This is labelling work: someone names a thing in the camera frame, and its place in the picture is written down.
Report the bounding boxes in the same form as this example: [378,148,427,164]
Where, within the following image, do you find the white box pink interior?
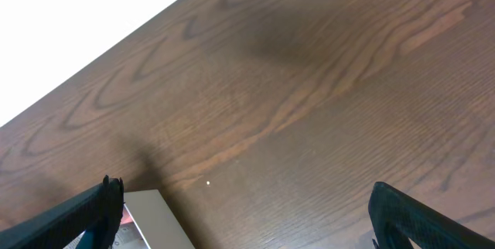
[112,189,194,249]

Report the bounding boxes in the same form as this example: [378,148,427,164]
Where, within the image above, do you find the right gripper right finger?
[368,182,494,249]

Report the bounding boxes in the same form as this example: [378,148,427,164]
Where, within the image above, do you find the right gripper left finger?
[1,176,124,249]

